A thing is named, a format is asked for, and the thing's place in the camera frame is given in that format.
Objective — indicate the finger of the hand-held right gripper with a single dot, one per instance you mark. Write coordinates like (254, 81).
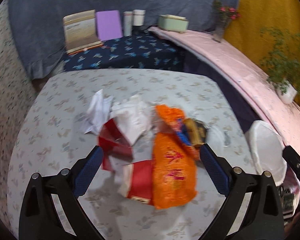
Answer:
(296, 161)

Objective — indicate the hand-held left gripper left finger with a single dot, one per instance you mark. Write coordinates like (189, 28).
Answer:
(88, 171)

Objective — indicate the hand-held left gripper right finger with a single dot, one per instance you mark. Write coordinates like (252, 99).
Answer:
(215, 170)

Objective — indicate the bin with white liner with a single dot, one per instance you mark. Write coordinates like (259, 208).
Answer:
(265, 150)

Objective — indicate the clear plastic wrapper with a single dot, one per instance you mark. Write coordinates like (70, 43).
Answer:
(218, 136)

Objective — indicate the brown snack wrapper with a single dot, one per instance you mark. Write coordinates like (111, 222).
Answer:
(195, 132)

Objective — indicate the orange snack bag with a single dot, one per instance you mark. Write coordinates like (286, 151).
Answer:
(172, 175)

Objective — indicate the red and white paper carton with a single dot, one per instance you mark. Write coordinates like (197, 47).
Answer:
(140, 180)

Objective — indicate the white paper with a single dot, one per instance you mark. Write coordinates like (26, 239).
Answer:
(97, 112)

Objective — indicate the green plant in white pot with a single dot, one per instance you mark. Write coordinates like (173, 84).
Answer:
(286, 90)

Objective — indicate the navy plain cloth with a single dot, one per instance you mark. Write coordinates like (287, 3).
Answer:
(230, 95)

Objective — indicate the light floral tablecloth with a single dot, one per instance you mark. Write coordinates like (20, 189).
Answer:
(145, 85)

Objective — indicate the pink printed cloth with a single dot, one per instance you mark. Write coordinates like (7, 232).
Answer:
(240, 62)

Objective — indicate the speckled white cloth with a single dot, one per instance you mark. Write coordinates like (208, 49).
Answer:
(7, 85)

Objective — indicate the dark blue printed cloth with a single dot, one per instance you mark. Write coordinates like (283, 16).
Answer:
(130, 52)

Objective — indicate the glass vase with pink flowers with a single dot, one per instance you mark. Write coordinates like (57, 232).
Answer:
(221, 27)

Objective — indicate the purple card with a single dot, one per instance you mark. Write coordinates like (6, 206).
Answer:
(108, 25)

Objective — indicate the pale green box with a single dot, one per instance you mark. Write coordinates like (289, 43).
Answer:
(172, 23)

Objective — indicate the tall white bottle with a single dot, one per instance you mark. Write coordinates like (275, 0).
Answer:
(128, 23)

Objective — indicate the yellow backdrop cloth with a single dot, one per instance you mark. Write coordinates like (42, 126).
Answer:
(270, 5)

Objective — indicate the white jar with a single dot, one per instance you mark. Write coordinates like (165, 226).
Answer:
(139, 17)

